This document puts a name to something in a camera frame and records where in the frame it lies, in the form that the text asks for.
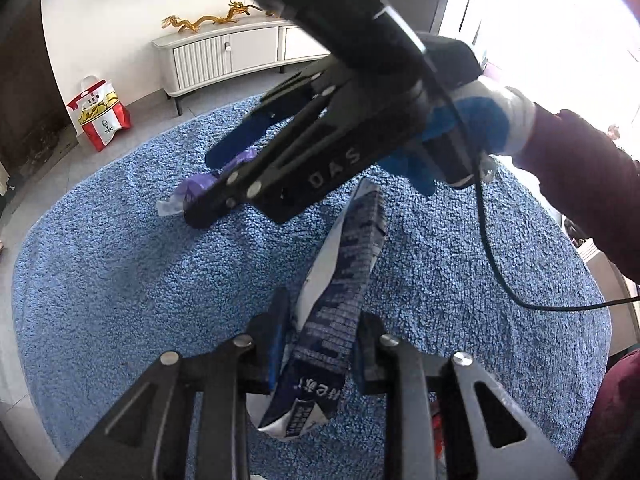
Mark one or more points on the red and white shopping bag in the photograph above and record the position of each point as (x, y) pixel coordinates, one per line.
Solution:
(98, 112)

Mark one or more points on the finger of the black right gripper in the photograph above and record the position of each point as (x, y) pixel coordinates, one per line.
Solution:
(235, 194)
(280, 103)

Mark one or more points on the blue shaggy rug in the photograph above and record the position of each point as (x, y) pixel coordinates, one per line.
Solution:
(103, 285)

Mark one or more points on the blue and white gloved right hand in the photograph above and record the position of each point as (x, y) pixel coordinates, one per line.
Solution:
(480, 118)

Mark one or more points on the white printed snack bag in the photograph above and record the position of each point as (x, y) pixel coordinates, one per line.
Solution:
(313, 373)

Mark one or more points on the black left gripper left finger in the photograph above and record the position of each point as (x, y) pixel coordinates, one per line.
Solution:
(146, 433)

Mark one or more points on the white tv cabinet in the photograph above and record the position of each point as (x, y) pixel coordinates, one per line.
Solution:
(190, 61)

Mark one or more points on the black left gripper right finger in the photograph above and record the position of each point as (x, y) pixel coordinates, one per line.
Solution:
(485, 433)

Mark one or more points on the golden dragon ornament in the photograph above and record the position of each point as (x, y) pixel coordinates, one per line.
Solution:
(236, 9)

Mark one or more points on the purple wrapper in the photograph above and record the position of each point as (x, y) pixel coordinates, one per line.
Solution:
(193, 187)

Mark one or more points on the black camera box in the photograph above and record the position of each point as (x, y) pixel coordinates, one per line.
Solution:
(363, 34)

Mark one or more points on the maroon sleeved right forearm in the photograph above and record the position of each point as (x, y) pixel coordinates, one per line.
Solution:
(586, 177)

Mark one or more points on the dark brown door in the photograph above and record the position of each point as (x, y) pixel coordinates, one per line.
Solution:
(33, 115)

